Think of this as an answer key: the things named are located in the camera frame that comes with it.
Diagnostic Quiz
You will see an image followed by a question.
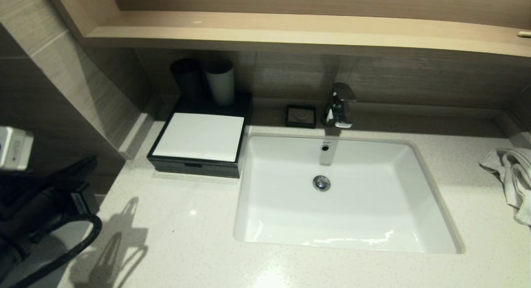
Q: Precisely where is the light wooden shelf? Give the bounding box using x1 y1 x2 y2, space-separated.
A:
85 11 531 59

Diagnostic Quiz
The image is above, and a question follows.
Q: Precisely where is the white ceramic sink basin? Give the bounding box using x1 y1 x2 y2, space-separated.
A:
233 133 465 254

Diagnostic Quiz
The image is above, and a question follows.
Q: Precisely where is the black cylinder container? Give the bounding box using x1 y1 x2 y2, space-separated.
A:
169 58 205 101

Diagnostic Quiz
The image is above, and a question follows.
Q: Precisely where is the white towel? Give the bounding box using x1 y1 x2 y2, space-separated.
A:
479 149 531 227

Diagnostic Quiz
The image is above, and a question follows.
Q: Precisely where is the black square soap dish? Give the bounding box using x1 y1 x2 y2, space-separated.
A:
285 105 317 129

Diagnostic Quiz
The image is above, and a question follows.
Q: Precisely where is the chrome faucet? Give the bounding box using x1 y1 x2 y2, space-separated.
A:
322 83 357 129

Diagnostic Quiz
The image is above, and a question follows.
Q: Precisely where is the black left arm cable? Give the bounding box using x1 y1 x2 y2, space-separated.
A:
8 213 103 288

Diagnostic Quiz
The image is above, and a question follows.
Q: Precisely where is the grey cup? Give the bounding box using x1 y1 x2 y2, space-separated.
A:
204 59 235 106

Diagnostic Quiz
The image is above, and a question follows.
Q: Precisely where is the black amenity drawer box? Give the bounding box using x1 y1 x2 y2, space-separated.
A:
147 91 253 178

